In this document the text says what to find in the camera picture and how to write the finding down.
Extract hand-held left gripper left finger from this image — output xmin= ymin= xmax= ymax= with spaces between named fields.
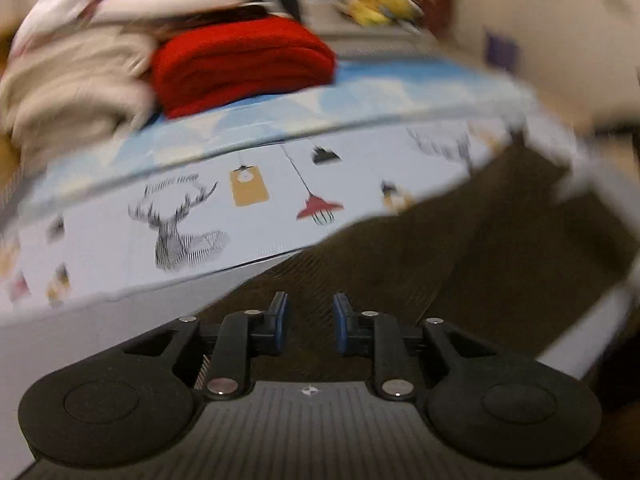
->
xmin=121 ymin=291 xmax=291 ymax=401

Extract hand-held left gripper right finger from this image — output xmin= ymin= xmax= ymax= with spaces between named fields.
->
xmin=333 ymin=293 xmax=505 ymax=401

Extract dark brown pants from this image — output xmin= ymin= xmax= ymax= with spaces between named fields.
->
xmin=195 ymin=125 xmax=640 ymax=382

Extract printed light blue bed sheet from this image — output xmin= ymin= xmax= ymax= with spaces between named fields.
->
xmin=0 ymin=57 xmax=576 ymax=317

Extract folded red blanket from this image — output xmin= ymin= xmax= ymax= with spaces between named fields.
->
xmin=151 ymin=15 xmax=337 ymax=120

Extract beige folded cloth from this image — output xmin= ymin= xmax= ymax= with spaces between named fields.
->
xmin=0 ymin=27 xmax=157 ymax=158

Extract yellow plush toy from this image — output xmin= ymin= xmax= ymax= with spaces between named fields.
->
xmin=345 ymin=0 xmax=423 ymax=26

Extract purple wall socket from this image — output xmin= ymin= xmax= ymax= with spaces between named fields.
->
xmin=484 ymin=30 xmax=518 ymax=72

